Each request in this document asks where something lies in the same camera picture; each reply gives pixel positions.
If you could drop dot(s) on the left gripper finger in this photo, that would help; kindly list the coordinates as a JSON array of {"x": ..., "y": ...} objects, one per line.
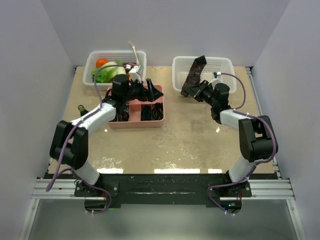
[
  {"x": 140, "y": 92},
  {"x": 152, "y": 93}
]

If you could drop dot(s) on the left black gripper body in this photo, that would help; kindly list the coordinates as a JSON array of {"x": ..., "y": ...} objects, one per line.
[{"x": 132, "y": 94}]

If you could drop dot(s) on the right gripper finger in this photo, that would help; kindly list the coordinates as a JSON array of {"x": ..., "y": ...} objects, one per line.
[
  {"x": 193, "y": 91},
  {"x": 203, "y": 84}
]

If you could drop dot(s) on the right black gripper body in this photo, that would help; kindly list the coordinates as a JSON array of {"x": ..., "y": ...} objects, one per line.
[{"x": 205, "y": 94}]

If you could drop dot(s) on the brown patterned tie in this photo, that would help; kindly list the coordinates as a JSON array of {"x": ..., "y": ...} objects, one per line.
[{"x": 194, "y": 75}]

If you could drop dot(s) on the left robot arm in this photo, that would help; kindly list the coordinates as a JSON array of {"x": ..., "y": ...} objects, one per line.
[{"x": 70, "y": 144}]

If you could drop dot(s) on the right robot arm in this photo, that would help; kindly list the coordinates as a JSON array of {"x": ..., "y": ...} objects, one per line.
[{"x": 257, "y": 141}]

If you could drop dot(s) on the rolled black orange tie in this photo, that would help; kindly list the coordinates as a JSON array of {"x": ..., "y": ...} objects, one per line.
[{"x": 157, "y": 111}]

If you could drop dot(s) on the pink divided organizer tray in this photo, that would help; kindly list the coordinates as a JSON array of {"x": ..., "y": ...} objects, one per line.
[{"x": 137, "y": 106}]

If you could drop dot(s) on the rolled dark blue tie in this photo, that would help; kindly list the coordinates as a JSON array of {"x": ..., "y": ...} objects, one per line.
[{"x": 122, "y": 112}]

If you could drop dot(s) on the purple onion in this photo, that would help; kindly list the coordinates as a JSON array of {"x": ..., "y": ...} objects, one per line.
[{"x": 128, "y": 66}]

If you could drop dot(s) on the white empty basket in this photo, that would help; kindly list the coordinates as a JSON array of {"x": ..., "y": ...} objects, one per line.
[{"x": 181, "y": 66}]

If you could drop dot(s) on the green lettuce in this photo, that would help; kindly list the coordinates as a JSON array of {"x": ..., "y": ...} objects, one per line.
[{"x": 107, "y": 75}]

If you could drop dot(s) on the white vegetable basket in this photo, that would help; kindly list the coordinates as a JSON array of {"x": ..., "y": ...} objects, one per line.
[{"x": 100, "y": 57}]

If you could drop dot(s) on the orange tomato back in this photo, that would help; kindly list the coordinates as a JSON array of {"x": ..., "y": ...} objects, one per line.
[{"x": 100, "y": 62}]

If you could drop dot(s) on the green onion stalk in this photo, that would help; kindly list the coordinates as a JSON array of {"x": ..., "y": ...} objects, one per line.
[{"x": 135, "y": 54}]

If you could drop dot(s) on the green glass bottle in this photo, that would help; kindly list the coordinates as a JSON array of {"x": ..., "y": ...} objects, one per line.
[{"x": 82, "y": 110}]

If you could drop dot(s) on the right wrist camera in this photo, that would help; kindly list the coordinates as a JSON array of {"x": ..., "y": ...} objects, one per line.
[{"x": 216, "y": 78}]

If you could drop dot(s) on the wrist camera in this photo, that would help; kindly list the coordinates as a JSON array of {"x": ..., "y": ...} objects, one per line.
[
  {"x": 216, "y": 78},
  {"x": 136, "y": 73}
]

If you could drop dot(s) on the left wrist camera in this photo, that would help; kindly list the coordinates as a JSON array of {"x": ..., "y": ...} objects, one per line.
[{"x": 136, "y": 73}]

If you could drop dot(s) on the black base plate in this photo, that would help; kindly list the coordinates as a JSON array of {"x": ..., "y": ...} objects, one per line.
[{"x": 162, "y": 189}]

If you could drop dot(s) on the aluminium frame rail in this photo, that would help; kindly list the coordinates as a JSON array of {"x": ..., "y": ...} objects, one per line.
[{"x": 277, "y": 189}]

